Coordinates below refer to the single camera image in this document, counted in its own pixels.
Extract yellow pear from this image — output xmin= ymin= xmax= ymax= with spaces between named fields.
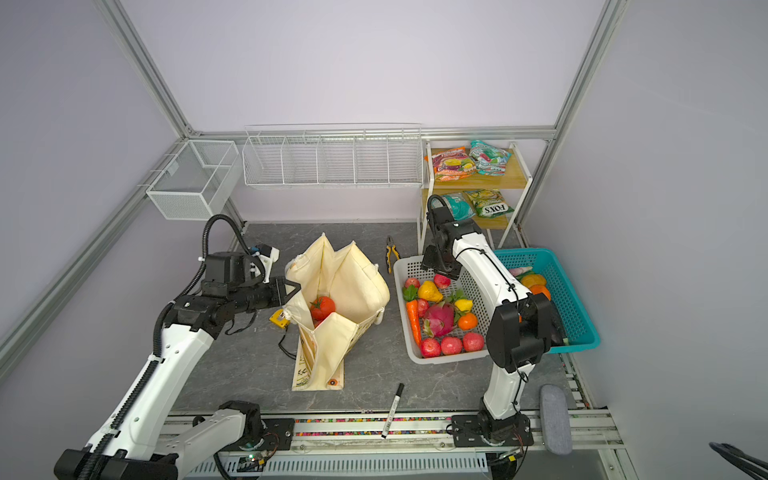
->
xmin=417 ymin=280 xmax=444 ymax=303

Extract red tomato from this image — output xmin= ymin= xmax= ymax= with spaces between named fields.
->
xmin=309 ymin=296 xmax=336 ymax=325

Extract cream floral tote bag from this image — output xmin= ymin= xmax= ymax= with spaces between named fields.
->
xmin=283 ymin=235 xmax=390 ymax=391

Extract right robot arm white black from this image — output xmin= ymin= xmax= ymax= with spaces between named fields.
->
xmin=422 ymin=195 xmax=556 ymax=448

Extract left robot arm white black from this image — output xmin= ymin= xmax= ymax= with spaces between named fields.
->
xmin=54 ymin=214 xmax=301 ymax=479

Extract teal white snack bag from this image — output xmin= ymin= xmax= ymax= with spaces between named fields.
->
xmin=442 ymin=192 xmax=476 ymax=221

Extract green Fox's candy bag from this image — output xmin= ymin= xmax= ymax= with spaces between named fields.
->
xmin=464 ymin=189 xmax=513 ymax=219

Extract teal pink snack bag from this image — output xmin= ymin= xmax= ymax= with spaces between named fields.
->
xmin=469 ymin=140 xmax=510 ymax=177

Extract yellow tape measure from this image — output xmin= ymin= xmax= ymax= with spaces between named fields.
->
xmin=269 ymin=309 xmax=297 ymax=360

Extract pink peach at back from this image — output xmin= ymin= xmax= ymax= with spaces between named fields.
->
xmin=433 ymin=274 xmax=452 ymax=289

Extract white plastic fruit basket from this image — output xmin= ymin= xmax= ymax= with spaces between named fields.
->
xmin=393 ymin=256 xmax=492 ymax=365

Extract yellow black pliers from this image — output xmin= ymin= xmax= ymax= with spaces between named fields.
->
xmin=385 ymin=236 xmax=401 ymax=274

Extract orange carrot in white basket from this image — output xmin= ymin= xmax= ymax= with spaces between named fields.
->
xmin=405 ymin=299 xmax=422 ymax=346

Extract pink dragon fruit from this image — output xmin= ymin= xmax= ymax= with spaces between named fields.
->
xmin=422 ymin=303 xmax=455 ymax=338

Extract small orange tangerine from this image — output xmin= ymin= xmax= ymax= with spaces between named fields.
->
xmin=457 ymin=312 xmax=479 ymax=331

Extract white wooden two-tier shelf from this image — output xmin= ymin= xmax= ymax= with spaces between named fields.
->
xmin=417 ymin=139 xmax=533 ymax=254

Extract red apple front middle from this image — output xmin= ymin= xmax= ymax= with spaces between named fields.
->
xmin=440 ymin=336 xmax=463 ymax=356

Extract red apple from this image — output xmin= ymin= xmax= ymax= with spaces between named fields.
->
xmin=440 ymin=336 xmax=463 ymax=356
xmin=420 ymin=338 xmax=442 ymax=359
xmin=462 ymin=332 xmax=485 ymax=352

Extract red apple front right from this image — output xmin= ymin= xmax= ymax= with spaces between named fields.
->
xmin=462 ymin=332 xmax=485 ymax=352

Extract red apple front left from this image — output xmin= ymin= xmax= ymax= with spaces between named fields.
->
xmin=420 ymin=338 xmax=442 ymax=359

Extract white mesh box basket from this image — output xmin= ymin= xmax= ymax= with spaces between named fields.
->
xmin=147 ymin=140 xmax=243 ymax=221

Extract black marker pen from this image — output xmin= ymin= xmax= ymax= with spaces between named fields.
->
xmin=381 ymin=383 xmax=405 ymax=439

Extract teal plastic vegetable basket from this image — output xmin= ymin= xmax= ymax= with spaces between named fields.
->
xmin=495 ymin=248 xmax=600 ymax=354

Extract grey wrist rest pad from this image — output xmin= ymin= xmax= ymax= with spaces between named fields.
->
xmin=539 ymin=384 xmax=573 ymax=456

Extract white wire wall basket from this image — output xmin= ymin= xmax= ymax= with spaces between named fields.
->
xmin=241 ymin=123 xmax=425 ymax=188

